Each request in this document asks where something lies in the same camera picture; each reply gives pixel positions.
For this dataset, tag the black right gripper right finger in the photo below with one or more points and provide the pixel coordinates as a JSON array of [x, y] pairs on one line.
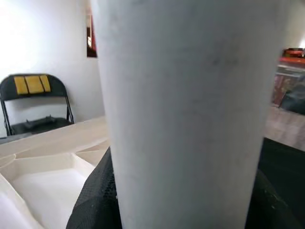
[[271, 210]]

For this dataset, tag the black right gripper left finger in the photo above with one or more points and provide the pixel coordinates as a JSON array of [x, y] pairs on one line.
[[95, 205]]

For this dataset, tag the white plastic table leg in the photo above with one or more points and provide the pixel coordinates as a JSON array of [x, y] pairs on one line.
[[190, 107]]

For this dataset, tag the white plastic table top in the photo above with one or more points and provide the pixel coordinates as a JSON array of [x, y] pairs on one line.
[[47, 181]]

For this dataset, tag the black bag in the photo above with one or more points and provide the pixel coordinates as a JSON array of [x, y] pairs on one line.
[[295, 100]]

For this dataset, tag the black folding chair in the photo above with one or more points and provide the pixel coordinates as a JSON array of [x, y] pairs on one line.
[[57, 88]]

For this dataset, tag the clear plastic storage box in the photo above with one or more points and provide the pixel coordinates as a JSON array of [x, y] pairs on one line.
[[291, 65]]

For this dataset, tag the red lidded plastic container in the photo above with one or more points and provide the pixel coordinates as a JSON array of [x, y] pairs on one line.
[[293, 52]]

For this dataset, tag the red wall hanging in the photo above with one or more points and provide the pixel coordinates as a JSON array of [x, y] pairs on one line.
[[91, 35]]

